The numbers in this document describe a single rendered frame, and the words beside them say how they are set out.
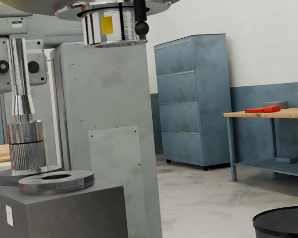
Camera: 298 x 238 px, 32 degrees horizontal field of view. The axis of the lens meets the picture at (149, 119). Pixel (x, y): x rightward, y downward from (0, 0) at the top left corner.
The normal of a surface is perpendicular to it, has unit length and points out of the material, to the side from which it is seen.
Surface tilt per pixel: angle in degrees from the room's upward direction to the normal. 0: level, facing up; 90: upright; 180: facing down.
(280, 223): 86
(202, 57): 90
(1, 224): 90
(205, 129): 90
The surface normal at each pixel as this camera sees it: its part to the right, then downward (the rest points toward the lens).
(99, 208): 0.52, 0.00
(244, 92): -0.91, 0.10
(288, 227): 0.07, -0.02
